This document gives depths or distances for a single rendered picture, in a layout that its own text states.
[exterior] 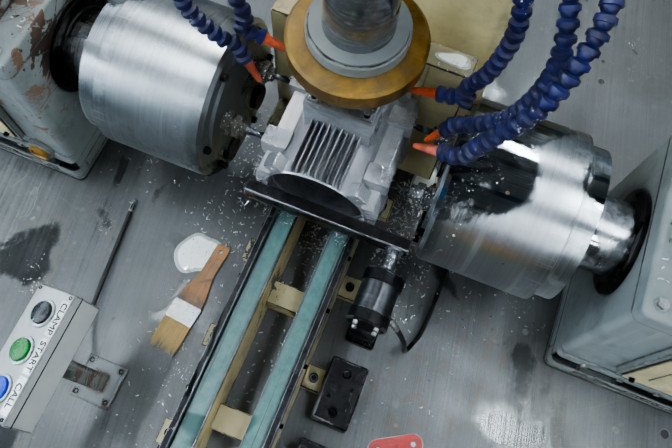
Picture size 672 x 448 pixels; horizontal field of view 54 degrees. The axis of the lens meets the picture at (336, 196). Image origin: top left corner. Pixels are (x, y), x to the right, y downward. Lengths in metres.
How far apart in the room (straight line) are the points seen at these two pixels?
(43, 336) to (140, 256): 0.33
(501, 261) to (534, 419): 0.36
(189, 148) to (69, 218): 0.38
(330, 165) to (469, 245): 0.21
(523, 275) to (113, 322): 0.67
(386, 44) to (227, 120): 0.28
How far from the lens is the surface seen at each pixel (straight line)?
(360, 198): 0.89
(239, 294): 1.03
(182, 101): 0.91
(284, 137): 0.94
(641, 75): 1.48
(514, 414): 1.16
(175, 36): 0.94
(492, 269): 0.90
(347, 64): 0.78
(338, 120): 0.90
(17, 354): 0.92
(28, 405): 0.92
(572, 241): 0.89
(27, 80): 1.04
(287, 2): 0.98
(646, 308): 0.87
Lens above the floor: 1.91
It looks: 68 degrees down
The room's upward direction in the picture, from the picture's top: 5 degrees clockwise
